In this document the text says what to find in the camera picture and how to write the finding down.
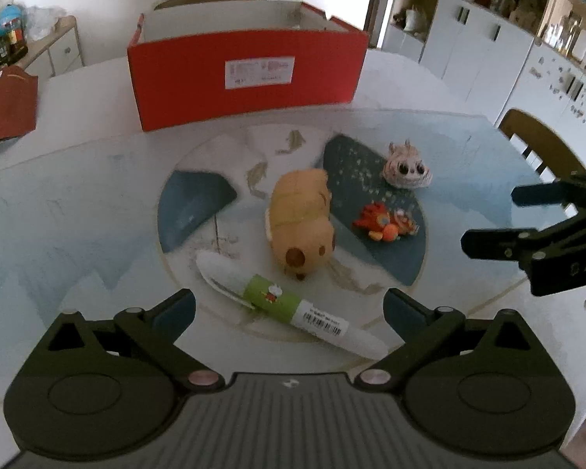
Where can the green white wrapped pen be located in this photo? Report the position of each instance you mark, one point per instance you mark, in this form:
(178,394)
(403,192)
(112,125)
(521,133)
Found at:
(257,292)

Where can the orange fish toy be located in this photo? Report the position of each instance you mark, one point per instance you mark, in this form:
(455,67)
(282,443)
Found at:
(381,224)

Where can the white sideboard cabinet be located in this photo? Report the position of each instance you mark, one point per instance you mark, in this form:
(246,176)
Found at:
(55,54)

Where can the blue globe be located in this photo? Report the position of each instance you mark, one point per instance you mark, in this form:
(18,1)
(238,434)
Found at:
(10,18)

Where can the red cardboard box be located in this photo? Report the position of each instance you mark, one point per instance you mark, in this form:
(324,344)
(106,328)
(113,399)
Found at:
(202,61)

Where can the white wall cabinet unit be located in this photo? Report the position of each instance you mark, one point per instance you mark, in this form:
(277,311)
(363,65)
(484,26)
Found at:
(498,55)

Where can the tan capybara plush toy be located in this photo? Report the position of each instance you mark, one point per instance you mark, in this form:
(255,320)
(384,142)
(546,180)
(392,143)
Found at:
(298,225)

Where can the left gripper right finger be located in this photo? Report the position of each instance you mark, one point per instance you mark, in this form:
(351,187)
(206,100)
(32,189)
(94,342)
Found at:
(427,335)

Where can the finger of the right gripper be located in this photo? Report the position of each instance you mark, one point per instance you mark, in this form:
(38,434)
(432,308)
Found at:
(571,190)
(523,244)

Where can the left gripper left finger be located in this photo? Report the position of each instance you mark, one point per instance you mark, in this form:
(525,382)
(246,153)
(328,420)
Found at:
(152,334)

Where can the white monster face plush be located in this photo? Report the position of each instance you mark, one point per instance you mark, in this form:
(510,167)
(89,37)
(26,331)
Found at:
(405,168)

